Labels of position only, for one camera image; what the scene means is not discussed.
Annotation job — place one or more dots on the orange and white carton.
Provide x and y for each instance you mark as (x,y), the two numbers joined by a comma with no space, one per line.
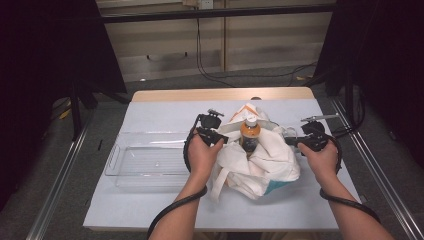
(246,110)

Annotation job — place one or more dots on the white cap drink bottle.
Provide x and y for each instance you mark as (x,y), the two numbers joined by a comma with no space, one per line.
(250,135)

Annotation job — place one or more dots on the person's left hand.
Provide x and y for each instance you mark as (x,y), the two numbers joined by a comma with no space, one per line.
(201,158)

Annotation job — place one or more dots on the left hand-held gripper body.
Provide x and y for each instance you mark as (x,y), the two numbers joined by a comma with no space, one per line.
(210,122)

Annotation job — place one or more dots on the black horizontal bar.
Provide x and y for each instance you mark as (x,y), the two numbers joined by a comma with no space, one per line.
(216,13)

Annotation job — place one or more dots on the metal floor rail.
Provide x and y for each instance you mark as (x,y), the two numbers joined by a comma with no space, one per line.
(56,186)
(390,186)

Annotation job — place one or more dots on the black curtain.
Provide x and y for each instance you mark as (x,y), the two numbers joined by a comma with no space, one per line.
(40,50)
(383,50)

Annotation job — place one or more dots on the white table mat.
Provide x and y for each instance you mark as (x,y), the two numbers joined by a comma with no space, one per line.
(160,113)

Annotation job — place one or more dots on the white and green tote bag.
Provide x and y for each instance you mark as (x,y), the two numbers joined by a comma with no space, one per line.
(270,163)

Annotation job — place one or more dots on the white wall outlet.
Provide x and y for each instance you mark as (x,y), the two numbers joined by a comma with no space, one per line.
(206,3)

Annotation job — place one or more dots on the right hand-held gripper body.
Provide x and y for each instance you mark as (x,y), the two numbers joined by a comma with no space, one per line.
(315,135)

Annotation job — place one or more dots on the person's right hand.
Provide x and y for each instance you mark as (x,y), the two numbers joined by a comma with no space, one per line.
(323,165)

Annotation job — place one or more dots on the clear plastic tray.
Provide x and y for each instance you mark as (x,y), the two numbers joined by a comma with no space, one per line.
(146,163)

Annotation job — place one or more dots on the black metal stand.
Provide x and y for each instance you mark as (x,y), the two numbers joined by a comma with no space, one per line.
(76,106)
(349,100)

